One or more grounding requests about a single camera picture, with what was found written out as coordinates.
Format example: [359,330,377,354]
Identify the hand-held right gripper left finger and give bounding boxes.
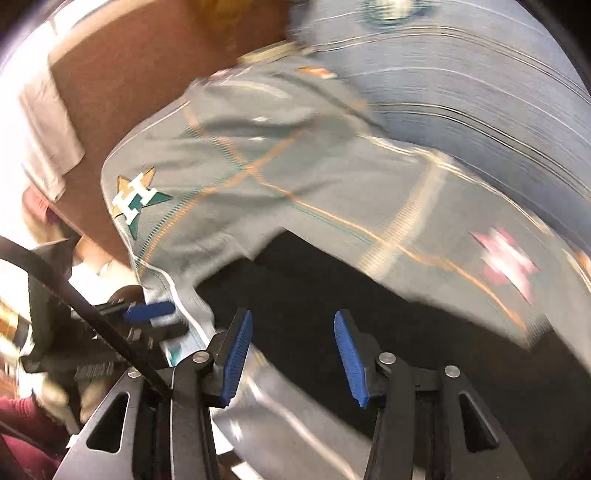
[53,308,254,480]

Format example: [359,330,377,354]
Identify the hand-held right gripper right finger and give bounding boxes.
[333,310,532,480]

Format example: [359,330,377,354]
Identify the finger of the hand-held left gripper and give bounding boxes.
[134,322,189,344]
[121,300,177,325]

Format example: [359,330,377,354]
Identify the grey plaid pants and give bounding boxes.
[100,58,591,480]

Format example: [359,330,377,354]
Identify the person's left forearm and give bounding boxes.
[0,396,68,480]

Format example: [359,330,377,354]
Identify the person's left hand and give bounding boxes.
[34,369,95,432]

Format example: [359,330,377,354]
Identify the dark cloth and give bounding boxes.
[194,230,591,480]

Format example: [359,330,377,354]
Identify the white cloth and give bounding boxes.
[18,69,88,204]

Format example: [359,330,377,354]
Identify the blue striped blanket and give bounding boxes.
[286,0,588,259]

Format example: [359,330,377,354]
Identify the black strap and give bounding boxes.
[0,237,174,398]

